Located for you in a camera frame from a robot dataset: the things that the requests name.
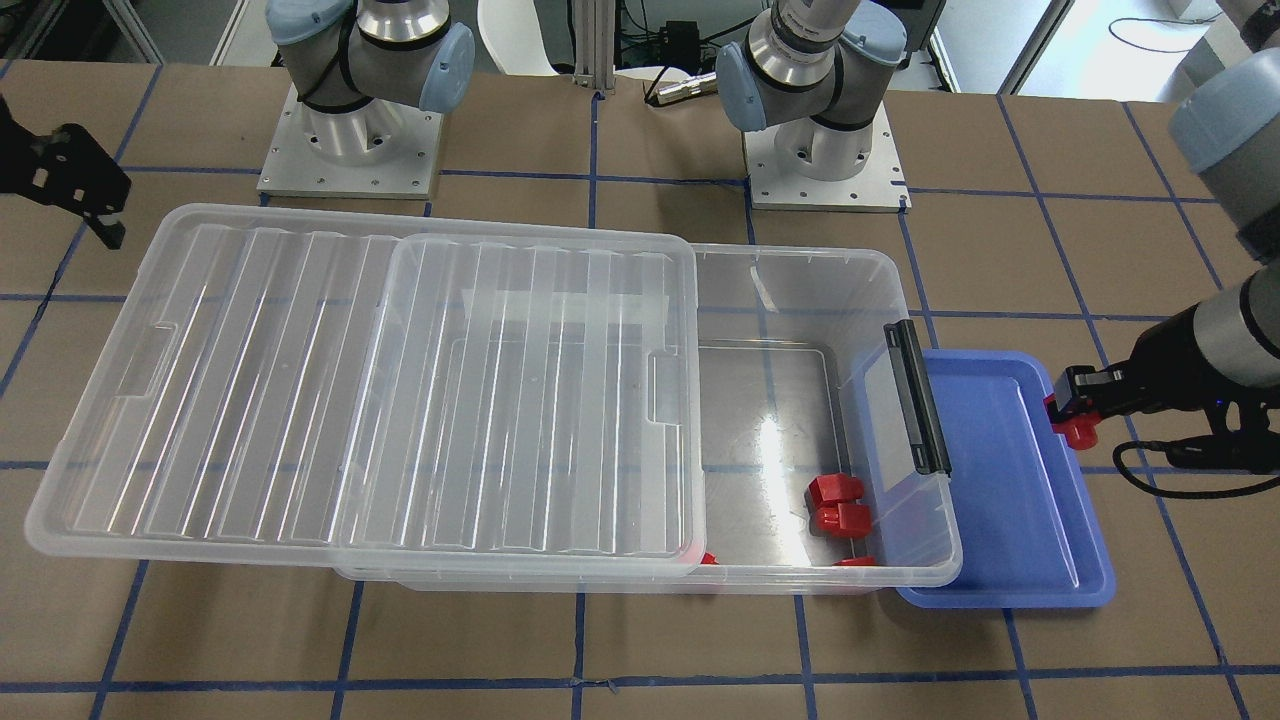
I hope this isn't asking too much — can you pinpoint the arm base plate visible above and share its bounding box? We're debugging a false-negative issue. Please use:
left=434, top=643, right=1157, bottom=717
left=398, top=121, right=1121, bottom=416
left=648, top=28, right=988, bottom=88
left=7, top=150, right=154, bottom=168
left=742, top=104, right=913, bottom=213
left=257, top=87, right=447, bottom=201

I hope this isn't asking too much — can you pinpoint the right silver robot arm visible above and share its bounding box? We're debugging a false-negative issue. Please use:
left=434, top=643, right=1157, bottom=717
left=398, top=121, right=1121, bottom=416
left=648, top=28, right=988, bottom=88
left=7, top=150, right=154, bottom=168
left=1, top=1, right=475, bottom=250

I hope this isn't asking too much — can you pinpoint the blue plastic tray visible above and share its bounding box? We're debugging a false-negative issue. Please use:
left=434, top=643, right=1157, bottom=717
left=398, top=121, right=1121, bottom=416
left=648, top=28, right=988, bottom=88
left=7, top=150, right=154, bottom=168
left=900, top=348, right=1116, bottom=610

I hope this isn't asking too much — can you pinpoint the black box latch handle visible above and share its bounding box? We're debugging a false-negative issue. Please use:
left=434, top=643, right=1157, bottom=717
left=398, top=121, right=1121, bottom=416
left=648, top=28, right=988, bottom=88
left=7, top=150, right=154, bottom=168
left=883, top=319, right=954, bottom=477

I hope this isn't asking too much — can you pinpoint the clear plastic box lid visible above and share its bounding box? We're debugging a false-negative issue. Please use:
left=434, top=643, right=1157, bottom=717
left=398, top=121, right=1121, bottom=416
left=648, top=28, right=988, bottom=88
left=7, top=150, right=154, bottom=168
left=26, top=204, right=707, bottom=583

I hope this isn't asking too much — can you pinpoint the clear plastic storage box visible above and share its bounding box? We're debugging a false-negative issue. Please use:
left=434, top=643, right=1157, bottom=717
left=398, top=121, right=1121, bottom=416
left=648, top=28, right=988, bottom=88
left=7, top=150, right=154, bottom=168
left=337, top=238, right=963, bottom=594

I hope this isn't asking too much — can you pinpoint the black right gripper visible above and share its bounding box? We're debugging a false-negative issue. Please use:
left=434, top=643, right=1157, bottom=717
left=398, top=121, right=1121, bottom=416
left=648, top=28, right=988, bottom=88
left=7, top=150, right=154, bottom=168
left=1, top=100, right=132, bottom=251

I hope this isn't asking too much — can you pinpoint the red block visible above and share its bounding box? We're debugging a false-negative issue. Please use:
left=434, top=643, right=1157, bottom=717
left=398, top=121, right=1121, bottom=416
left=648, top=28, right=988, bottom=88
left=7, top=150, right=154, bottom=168
left=1044, top=395, right=1102, bottom=452
left=813, top=502, right=874, bottom=541
left=806, top=471, right=865, bottom=509

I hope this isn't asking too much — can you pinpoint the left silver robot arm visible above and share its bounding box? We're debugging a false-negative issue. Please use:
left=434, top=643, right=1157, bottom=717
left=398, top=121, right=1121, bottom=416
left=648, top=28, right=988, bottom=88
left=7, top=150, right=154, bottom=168
left=751, top=38, right=1277, bottom=478

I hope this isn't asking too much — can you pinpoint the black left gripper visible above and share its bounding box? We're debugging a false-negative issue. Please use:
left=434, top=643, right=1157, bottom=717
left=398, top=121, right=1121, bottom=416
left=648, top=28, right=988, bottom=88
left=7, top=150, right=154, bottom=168
left=1052, top=320, right=1277, bottom=474

